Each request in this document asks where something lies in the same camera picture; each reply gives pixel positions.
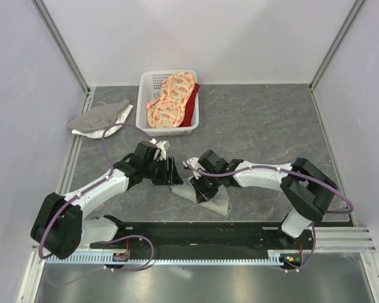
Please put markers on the white perforated plastic basket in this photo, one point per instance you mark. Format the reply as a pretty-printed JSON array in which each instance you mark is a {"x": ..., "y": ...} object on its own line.
[{"x": 150, "y": 84}]

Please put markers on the grey cloth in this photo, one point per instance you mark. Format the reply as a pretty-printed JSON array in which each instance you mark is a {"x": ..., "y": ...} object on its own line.
[{"x": 98, "y": 117}]

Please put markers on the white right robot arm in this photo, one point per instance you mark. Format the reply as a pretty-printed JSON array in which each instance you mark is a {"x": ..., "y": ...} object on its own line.
[{"x": 308, "y": 189}]

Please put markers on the floral mesh laundry bag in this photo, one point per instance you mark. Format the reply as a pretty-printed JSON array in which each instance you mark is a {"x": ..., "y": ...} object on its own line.
[{"x": 167, "y": 110}]

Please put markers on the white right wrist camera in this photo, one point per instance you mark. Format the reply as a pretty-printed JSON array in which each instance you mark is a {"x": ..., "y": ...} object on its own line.
[{"x": 193, "y": 164}]

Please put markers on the grey-green cloth napkin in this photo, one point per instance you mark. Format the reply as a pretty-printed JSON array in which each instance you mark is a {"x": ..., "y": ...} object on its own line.
[{"x": 220, "y": 203}]

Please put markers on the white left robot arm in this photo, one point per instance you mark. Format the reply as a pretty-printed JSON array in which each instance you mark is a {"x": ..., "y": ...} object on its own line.
[{"x": 61, "y": 227}]

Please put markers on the white cloth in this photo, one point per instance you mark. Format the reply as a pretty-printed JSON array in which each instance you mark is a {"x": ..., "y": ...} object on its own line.
[{"x": 116, "y": 125}]

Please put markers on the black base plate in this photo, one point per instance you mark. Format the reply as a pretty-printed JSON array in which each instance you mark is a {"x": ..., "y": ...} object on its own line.
[{"x": 263, "y": 236}]

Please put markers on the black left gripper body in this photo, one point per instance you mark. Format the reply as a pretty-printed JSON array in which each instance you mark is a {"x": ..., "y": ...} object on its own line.
[{"x": 156, "y": 171}]

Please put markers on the slotted cable duct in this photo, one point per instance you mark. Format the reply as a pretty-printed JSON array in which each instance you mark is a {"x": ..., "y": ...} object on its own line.
[{"x": 111, "y": 258}]

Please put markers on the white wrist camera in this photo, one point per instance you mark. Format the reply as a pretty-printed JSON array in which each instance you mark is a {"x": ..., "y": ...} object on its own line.
[
  {"x": 161, "y": 149},
  {"x": 193, "y": 164}
]

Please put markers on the red cloth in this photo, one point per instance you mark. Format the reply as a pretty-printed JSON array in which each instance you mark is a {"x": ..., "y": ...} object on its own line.
[{"x": 190, "y": 106}]

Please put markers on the aluminium frame rail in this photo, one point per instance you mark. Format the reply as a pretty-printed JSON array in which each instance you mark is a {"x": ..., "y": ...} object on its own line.
[{"x": 254, "y": 61}]

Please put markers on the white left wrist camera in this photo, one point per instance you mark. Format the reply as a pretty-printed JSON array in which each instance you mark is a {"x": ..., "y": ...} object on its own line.
[{"x": 161, "y": 149}]

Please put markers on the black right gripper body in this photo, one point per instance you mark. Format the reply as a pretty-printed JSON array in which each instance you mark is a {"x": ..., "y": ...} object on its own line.
[{"x": 207, "y": 185}]

